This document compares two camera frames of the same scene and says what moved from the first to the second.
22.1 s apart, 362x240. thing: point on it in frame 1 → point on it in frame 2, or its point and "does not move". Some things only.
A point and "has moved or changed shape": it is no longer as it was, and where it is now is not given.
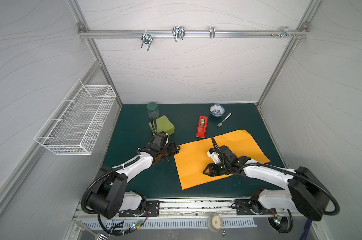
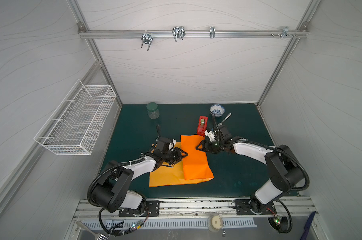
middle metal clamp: [178, 32] does not move
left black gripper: [173, 148] → [177, 151]
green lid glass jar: [152, 109] does not move
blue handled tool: [306, 229] does not move
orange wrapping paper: [192, 159] has moved or changed shape
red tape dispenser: [202, 126] does not move
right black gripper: [215, 169] → [208, 145]
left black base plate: [152, 209] does not move
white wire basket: [74, 126] does not move
